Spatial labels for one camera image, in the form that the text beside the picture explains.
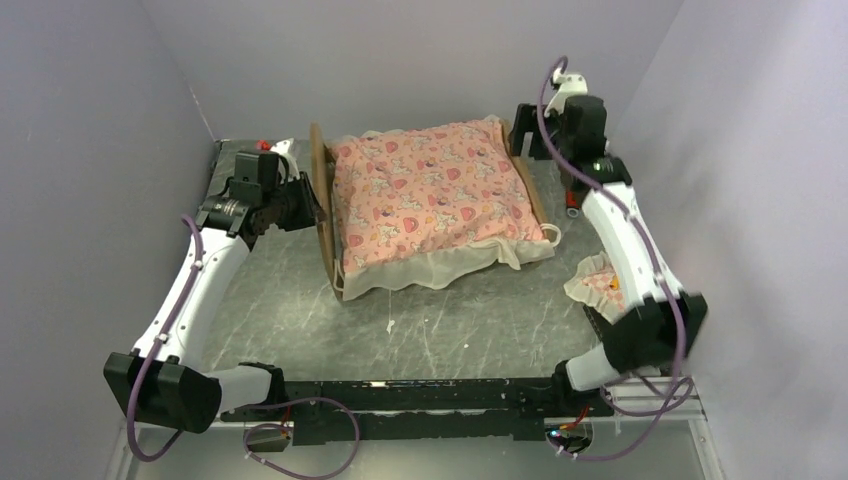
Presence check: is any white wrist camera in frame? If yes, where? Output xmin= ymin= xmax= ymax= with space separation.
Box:
xmin=544 ymin=66 xmax=589 ymax=117
xmin=256 ymin=138 xmax=298 ymax=163

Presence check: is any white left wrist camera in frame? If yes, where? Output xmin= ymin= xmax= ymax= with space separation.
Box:
xmin=256 ymin=138 xmax=298 ymax=163

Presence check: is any wooden pet bed frame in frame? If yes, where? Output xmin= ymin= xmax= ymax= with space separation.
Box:
xmin=309 ymin=117 xmax=551 ymax=303

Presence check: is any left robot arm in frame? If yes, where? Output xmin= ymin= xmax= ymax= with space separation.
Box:
xmin=104 ymin=141 xmax=324 ymax=433

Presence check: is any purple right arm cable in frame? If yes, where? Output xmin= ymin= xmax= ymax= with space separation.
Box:
xmin=536 ymin=55 xmax=696 ymax=464

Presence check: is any red handled adjustable wrench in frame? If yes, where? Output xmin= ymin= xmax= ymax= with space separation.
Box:
xmin=565 ymin=191 xmax=581 ymax=218

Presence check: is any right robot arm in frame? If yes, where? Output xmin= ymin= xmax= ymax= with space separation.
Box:
xmin=509 ymin=95 xmax=708 ymax=415

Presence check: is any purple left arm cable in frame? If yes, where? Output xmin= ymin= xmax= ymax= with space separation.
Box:
xmin=124 ymin=213 xmax=362 ymax=480

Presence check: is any pink checkered duck pillow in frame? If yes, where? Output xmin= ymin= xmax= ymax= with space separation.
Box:
xmin=563 ymin=252 xmax=625 ymax=324

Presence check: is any pink unicorn print mattress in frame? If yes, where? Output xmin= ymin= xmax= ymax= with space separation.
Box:
xmin=328 ymin=113 xmax=563 ymax=303

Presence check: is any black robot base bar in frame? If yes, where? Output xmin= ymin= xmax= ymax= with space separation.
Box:
xmin=222 ymin=377 xmax=613 ymax=446

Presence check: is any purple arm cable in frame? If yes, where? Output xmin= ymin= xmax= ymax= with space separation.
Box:
xmin=124 ymin=213 xmax=362 ymax=480
xmin=536 ymin=55 xmax=696 ymax=464

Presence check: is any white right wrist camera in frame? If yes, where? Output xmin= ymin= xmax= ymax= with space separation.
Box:
xmin=544 ymin=66 xmax=589 ymax=117

